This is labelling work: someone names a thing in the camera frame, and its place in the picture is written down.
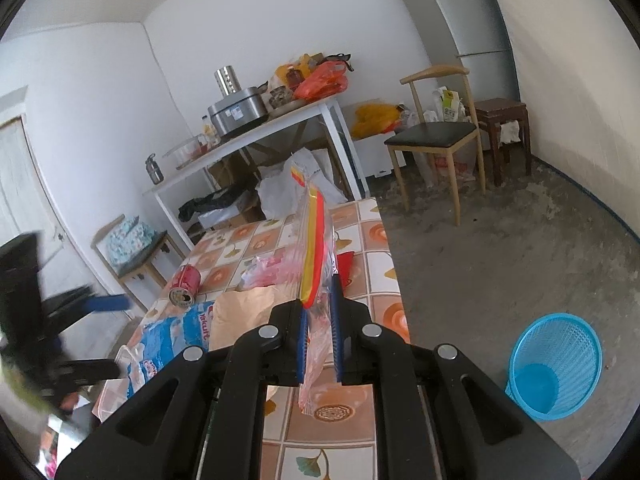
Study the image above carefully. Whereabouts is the clear red-printed plastic bag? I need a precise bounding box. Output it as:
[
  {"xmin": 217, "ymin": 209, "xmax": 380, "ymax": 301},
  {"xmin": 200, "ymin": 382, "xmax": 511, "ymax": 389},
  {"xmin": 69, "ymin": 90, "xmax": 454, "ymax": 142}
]
[{"xmin": 415, "ymin": 145, "xmax": 478, "ymax": 183}]

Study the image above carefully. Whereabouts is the black plastic bag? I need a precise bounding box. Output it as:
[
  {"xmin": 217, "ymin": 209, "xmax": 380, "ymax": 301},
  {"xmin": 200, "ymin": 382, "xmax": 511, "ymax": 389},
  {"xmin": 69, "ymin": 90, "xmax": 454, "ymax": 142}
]
[{"xmin": 178, "ymin": 189, "xmax": 256, "ymax": 222}]

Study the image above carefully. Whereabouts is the orange plastic bag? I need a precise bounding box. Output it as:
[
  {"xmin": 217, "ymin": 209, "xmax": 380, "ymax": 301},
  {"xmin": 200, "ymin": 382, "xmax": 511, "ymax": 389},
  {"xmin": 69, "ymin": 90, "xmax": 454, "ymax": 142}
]
[{"xmin": 294, "ymin": 61, "xmax": 349, "ymax": 102}]

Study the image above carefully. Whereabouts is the floral teal cushion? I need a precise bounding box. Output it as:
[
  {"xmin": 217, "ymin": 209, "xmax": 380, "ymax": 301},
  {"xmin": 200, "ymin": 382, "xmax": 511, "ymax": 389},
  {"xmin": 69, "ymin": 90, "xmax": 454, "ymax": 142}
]
[{"xmin": 103, "ymin": 215, "xmax": 157, "ymax": 264}]

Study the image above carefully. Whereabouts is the red soda can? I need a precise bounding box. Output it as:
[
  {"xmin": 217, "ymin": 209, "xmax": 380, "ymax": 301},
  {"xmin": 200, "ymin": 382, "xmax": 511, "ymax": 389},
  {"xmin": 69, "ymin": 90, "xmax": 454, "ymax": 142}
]
[{"xmin": 169, "ymin": 264, "xmax": 202, "ymax": 307}]

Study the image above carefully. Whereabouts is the grey refrigerator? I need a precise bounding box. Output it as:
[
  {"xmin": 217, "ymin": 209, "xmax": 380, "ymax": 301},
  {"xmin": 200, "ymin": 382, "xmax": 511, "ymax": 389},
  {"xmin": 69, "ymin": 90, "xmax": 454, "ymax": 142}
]
[{"xmin": 392, "ymin": 0, "xmax": 521, "ymax": 106}]

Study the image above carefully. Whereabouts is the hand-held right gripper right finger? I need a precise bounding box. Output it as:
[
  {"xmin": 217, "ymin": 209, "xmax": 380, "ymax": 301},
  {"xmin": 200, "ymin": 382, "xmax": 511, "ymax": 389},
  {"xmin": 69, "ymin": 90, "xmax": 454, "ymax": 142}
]
[{"xmin": 330, "ymin": 275, "xmax": 582, "ymax": 480}]

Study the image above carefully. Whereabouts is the red cartoon snack packet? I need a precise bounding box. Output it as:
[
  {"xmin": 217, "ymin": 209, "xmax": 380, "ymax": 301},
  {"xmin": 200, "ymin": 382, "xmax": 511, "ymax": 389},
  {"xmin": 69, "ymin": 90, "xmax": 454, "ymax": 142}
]
[{"xmin": 335, "ymin": 251, "xmax": 357, "ymax": 287}]

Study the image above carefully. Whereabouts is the wooden side table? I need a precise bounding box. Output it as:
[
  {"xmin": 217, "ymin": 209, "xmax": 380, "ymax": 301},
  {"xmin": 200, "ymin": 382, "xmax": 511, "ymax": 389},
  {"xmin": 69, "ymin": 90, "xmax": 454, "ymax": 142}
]
[{"xmin": 91, "ymin": 214, "xmax": 186, "ymax": 311}]

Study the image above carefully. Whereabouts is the white printed shopping bag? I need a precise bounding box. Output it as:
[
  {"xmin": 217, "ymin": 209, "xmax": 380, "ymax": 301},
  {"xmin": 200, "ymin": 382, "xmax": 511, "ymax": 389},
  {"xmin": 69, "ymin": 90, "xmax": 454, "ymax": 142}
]
[{"xmin": 432, "ymin": 87, "xmax": 473, "ymax": 122}]

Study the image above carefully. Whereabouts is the brown paper bag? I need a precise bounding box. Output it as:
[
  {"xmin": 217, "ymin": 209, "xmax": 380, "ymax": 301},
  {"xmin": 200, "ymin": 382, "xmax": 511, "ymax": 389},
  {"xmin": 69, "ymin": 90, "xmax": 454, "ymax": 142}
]
[{"xmin": 210, "ymin": 285, "xmax": 292, "ymax": 403}]

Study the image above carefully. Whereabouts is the steel flask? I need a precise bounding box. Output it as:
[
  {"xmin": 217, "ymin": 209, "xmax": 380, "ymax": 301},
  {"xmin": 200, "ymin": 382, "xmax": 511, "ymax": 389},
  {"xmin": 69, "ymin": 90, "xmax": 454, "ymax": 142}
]
[{"xmin": 145, "ymin": 153, "xmax": 166, "ymax": 184}]

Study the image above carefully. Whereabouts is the white chest cabinet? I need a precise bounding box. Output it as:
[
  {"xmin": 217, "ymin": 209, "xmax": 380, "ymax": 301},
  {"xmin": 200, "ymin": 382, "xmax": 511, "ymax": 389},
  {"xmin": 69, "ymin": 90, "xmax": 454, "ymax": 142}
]
[{"xmin": 350, "ymin": 130, "xmax": 397, "ymax": 181}]

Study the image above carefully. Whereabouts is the clear zip bag yellow strip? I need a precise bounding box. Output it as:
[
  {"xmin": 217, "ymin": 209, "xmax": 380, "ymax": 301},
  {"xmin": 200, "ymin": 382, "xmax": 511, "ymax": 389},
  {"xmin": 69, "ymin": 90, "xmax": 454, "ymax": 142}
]
[{"xmin": 287, "ymin": 152, "xmax": 347, "ymax": 416}]

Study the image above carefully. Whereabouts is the blue plastic waste basket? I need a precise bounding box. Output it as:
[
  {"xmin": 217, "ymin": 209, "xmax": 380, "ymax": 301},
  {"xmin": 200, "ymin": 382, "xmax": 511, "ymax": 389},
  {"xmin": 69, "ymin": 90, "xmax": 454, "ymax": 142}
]
[{"xmin": 505, "ymin": 313, "xmax": 603, "ymax": 422}]

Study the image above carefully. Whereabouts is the white mattress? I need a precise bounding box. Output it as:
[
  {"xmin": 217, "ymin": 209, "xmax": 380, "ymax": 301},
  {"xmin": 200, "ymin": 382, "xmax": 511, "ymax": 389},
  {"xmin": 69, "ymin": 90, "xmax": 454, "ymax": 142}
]
[{"xmin": 480, "ymin": 0, "xmax": 640, "ymax": 241}]

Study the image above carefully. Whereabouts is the cardboard box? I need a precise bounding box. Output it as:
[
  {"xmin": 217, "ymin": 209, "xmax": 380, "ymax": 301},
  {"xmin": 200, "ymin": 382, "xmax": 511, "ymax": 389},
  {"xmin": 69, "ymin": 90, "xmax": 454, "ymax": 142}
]
[{"xmin": 210, "ymin": 152, "xmax": 261, "ymax": 196}]

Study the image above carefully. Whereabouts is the clear glass bowl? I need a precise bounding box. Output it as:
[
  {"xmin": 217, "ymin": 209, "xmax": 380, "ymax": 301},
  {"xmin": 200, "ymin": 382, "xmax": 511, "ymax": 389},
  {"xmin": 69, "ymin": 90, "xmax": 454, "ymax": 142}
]
[{"xmin": 162, "ymin": 135, "xmax": 207, "ymax": 170}]

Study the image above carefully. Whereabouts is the yellow plastic bag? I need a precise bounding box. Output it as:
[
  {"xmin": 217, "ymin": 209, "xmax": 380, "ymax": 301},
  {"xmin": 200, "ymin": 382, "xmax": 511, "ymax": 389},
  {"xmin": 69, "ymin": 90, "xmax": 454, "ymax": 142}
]
[{"xmin": 350, "ymin": 102, "xmax": 407, "ymax": 137}]

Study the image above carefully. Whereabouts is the wooden chair black seat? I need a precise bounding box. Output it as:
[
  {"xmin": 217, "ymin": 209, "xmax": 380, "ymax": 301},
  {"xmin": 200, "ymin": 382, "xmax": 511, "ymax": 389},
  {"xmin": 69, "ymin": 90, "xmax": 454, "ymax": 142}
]
[{"xmin": 385, "ymin": 64, "xmax": 487, "ymax": 227}]

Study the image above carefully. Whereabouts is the pink clear plastic bag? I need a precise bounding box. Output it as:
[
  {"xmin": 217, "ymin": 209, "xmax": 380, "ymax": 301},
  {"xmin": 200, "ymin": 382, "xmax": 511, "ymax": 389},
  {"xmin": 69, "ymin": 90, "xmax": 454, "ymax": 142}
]
[{"xmin": 240, "ymin": 252, "xmax": 306, "ymax": 292}]

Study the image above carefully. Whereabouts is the silver rice cooker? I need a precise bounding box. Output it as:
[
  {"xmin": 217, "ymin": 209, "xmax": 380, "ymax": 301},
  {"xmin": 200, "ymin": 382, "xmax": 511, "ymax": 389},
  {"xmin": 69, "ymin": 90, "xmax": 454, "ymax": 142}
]
[{"xmin": 207, "ymin": 86, "xmax": 268, "ymax": 136}]

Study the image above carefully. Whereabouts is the steel cylindrical container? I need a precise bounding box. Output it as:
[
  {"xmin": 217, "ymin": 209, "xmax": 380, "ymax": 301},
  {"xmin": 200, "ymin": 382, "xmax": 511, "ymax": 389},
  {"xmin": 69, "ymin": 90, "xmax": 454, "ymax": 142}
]
[{"xmin": 215, "ymin": 65, "xmax": 242, "ymax": 97}]

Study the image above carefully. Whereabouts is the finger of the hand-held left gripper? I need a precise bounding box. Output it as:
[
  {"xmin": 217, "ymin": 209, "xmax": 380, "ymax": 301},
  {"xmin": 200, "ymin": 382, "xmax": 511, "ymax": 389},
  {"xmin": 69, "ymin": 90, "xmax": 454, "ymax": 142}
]
[
  {"xmin": 46, "ymin": 356, "xmax": 124, "ymax": 387},
  {"xmin": 44, "ymin": 284, "xmax": 132, "ymax": 317}
]

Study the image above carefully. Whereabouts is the large white plastic bag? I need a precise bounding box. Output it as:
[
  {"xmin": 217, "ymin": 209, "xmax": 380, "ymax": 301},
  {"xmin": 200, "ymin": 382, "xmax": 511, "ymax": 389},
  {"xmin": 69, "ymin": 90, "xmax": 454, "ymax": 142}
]
[{"xmin": 256, "ymin": 149, "xmax": 333, "ymax": 218}]

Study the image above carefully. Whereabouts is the white flat box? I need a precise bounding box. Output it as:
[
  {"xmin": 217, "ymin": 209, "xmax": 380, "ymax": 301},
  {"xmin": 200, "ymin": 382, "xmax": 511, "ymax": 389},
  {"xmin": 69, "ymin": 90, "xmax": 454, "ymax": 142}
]
[{"xmin": 197, "ymin": 205, "xmax": 261, "ymax": 231}]

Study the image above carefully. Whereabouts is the dark wooden stool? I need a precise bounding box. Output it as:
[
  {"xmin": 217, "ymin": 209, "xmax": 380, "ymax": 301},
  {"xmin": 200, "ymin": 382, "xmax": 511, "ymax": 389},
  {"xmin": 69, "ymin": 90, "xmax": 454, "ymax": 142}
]
[{"xmin": 472, "ymin": 99, "xmax": 532, "ymax": 187}]

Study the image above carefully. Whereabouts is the white door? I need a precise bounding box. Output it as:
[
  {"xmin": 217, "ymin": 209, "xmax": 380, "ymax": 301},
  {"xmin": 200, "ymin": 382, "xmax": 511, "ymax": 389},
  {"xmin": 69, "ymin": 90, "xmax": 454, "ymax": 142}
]
[{"xmin": 0, "ymin": 85, "xmax": 101, "ymax": 311}]

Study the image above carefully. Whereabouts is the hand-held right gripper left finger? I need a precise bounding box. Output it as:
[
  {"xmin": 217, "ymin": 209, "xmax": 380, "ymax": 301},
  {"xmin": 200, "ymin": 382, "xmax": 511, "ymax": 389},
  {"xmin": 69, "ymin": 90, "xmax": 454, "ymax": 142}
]
[{"xmin": 55, "ymin": 300, "xmax": 307, "ymax": 480}]

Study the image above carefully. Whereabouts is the blue white snack packet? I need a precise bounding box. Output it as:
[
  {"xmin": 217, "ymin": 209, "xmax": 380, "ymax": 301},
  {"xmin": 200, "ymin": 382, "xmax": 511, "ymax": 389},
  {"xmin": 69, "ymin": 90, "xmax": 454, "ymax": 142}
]
[{"xmin": 127, "ymin": 300, "xmax": 221, "ymax": 387}]

